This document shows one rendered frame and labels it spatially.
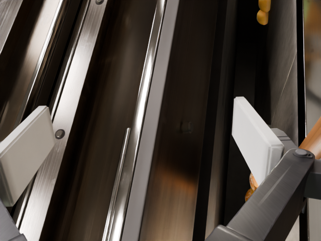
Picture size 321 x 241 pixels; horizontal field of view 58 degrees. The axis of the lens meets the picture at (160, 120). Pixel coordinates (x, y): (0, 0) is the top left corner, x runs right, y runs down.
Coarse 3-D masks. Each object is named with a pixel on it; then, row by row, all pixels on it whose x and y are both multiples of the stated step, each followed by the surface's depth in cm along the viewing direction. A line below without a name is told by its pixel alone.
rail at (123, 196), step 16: (160, 0) 50; (160, 16) 49; (160, 32) 48; (144, 64) 46; (144, 80) 45; (144, 96) 43; (144, 112) 42; (128, 144) 41; (128, 160) 40; (128, 176) 39; (128, 192) 38; (112, 224) 37; (112, 240) 36
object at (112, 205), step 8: (128, 128) 47; (128, 136) 46; (120, 152) 46; (120, 160) 45; (120, 168) 45; (120, 176) 44; (112, 192) 44; (112, 200) 43; (112, 208) 42; (112, 216) 42; (104, 232) 41; (104, 240) 41
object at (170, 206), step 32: (192, 0) 54; (192, 32) 54; (160, 64) 44; (192, 64) 53; (160, 96) 42; (192, 96) 53; (160, 128) 41; (160, 160) 41; (192, 160) 52; (160, 192) 41; (192, 192) 52; (128, 224) 36; (160, 224) 40; (192, 224) 52
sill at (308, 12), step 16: (304, 0) 60; (320, 0) 60; (304, 16) 59; (320, 16) 58; (304, 32) 58; (320, 32) 57; (304, 48) 56; (320, 48) 56; (304, 64) 55; (320, 64) 54; (304, 80) 54; (320, 80) 53; (304, 96) 53; (320, 96) 52; (304, 112) 52; (320, 112) 51; (304, 128) 51; (320, 208) 45; (304, 224) 46; (320, 224) 44; (304, 240) 46; (320, 240) 44
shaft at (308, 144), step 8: (320, 120) 31; (312, 128) 34; (320, 128) 31; (312, 136) 34; (320, 136) 32; (304, 144) 37; (312, 144) 35; (320, 144) 34; (312, 152) 36; (320, 152) 36
